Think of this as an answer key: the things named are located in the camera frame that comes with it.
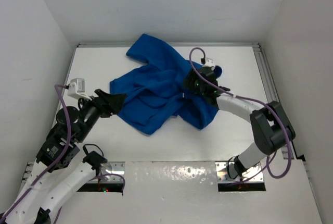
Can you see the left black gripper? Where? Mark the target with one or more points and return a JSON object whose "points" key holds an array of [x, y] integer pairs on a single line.
{"points": [[110, 103]]}

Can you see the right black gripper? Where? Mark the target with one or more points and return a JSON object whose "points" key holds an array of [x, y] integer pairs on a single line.
{"points": [[189, 81]]}

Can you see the blue zip jacket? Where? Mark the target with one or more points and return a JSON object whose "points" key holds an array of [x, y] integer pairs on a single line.
{"points": [[155, 91]]}

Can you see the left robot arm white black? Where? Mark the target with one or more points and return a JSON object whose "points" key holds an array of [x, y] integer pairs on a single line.
{"points": [[40, 201]]}

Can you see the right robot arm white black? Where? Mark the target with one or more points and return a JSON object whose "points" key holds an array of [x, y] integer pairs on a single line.
{"points": [[270, 125]]}

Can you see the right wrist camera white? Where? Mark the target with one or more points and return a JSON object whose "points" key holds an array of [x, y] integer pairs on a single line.
{"points": [[208, 62]]}

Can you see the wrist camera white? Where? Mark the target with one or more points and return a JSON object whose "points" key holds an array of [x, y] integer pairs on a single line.
{"points": [[208, 62], [77, 87]]}

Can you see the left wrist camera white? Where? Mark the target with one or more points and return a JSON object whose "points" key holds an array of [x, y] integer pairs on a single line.
{"points": [[77, 87]]}

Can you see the aluminium frame rail right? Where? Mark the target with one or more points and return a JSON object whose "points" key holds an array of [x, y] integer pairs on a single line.
{"points": [[270, 90]]}

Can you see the metal base plate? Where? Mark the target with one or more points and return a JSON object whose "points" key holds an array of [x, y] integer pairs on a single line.
{"points": [[113, 172]]}

